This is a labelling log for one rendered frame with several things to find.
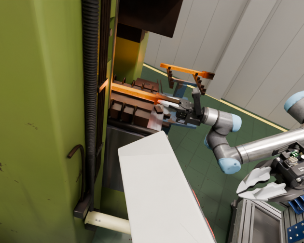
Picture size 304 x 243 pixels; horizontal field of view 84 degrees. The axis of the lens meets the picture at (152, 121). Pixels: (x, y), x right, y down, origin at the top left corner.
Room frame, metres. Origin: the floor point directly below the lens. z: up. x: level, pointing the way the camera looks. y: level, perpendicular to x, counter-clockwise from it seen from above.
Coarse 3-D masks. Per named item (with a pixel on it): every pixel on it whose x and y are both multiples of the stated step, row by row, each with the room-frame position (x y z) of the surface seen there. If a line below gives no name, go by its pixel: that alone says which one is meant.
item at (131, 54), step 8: (120, 40) 0.85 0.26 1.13; (128, 40) 0.85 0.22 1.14; (144, 40) 0.96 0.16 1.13; (120, 48) 0.85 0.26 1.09; (128, 48) 0.85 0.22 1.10; (136, 48) 0.85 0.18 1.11; (144, 48) 1.02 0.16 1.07; (120, 56) 0.85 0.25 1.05; (128, 56) 0.85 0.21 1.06; (136, 56) 0.85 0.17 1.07; (144, 56) 1.10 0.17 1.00; (120, 64) 0.85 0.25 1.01; (128, 64) 0.85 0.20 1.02; (136, 64) 0.86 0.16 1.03; (120, 72) 0.85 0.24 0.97; (128, 72) 0.85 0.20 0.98; (136, 72) 0.88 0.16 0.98; (120, 80) 0.85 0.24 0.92; (128, 80) 0.85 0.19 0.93
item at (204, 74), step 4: (160, 64) 1.23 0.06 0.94; (164, 64) 1.22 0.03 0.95; (172, 68) 1.23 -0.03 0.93; (176, 68) 1.23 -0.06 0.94; (180, 68) 1.24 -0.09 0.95; (184, 68) 1.26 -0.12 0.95; (188, 72) 1.25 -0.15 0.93; (192, 72) 1.26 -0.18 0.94; (196, 72) 1.27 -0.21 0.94; (200, 72) 1.28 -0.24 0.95; (204, 72) 1.29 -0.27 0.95; (208, 72) 1.30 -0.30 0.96; (204, 76) 1.27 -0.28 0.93; (208, 76) 1.29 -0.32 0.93; (212, 76) 1.30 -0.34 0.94
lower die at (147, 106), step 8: (136, 88) 0.68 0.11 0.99; (112, 96) 0.57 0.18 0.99; (120, 96) 0.58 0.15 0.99; (128, 96) 0.60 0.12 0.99; (136, 96) 0.60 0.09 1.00; (120, 104) 0.55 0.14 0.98; (128, 104) 0.55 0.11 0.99; (136, 104) 0.56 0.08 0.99; (144, 104) 0.58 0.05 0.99; (152, 104) 0.60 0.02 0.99; (112, 112) 0.50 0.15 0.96; (120, 112) 0.50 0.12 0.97; (128, 112) 0.51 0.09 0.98; (136, 112) 0.52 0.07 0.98; (144, 112) 0.54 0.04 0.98; (128, 120) 0.50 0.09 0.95; (136, 120) 0.51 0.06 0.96; (144, 120) 0.51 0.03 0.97
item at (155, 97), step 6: (114, 84) 0.63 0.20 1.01; (120, 90) 0.61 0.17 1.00; (126, 90) 0.61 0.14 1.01; (132, 90) 0.62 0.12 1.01; (138, 90) 0.64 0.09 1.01; (144, 96) 0.62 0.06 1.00; (150, 96) 0.62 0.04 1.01; (156, 96) 0.62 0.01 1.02; (162, 96) 0.63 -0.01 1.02; (156, 102) 0.61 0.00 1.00; (174, 102) 0.62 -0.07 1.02
